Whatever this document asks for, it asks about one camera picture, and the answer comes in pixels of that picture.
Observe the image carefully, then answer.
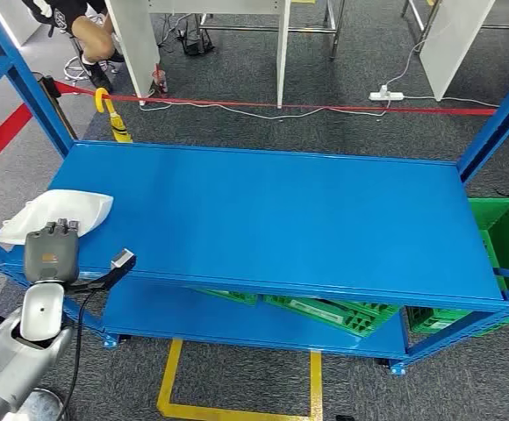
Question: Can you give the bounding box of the chrome stool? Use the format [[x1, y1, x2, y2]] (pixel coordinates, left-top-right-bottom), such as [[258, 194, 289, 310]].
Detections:
[[63, 32, 122, 89]]

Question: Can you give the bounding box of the steel table frame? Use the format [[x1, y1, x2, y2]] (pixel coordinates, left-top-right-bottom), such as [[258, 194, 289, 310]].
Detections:
[[195, 0, 347, 61]]

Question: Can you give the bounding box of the green plastic tray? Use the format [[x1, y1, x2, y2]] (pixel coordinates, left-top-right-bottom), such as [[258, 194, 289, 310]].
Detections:
[[193, 289, 260, 307], [263, 293, 402, 339]]

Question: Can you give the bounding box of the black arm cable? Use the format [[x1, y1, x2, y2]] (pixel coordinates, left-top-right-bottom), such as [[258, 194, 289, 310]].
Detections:
[[56, 289, 100, 421]]

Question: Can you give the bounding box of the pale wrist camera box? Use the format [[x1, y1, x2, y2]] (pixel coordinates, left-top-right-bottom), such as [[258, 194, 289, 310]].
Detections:
[[110, 248, 136, 271]]

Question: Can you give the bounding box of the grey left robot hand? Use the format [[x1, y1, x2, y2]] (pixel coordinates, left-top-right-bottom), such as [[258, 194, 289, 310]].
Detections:
[[23, 218, 81, 286]]

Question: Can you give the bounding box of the white plastic panel part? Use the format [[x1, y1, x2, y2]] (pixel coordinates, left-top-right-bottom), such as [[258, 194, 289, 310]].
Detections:
[[0, 189, 115, 246]]

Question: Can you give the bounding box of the white panel desk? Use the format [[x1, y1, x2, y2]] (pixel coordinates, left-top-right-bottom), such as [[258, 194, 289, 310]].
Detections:
[[105, 0, 291, 110], [419, 0, 497, 103]]

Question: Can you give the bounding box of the yellow folded umbrella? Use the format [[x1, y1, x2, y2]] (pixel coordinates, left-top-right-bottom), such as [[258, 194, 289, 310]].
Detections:
[[95, 87, 133, 144]]

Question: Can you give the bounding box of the blue metal shelf rack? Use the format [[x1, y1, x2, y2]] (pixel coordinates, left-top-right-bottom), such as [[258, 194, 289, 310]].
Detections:
[[0, 0, 509, 378]]

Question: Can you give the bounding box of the white power strip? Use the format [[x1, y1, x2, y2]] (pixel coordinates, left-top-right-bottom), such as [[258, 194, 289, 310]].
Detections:
[[368, 84, 405, 103]]

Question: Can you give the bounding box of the white cable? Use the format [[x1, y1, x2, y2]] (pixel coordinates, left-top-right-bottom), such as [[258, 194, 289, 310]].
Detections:
[[402, 94, 501, 110], [139, 96, 392, 121], [384, 23, 452, 89]]

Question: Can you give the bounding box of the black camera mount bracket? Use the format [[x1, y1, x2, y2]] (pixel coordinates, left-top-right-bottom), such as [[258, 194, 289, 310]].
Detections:
[[63, 255, 138, 295]]

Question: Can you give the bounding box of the person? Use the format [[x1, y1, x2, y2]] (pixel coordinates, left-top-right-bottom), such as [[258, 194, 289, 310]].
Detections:
[[21, 0, 126, 94]]

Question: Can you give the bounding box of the red drink cup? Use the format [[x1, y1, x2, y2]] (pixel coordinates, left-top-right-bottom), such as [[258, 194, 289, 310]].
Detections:
[[152, 65, 168, 96]]

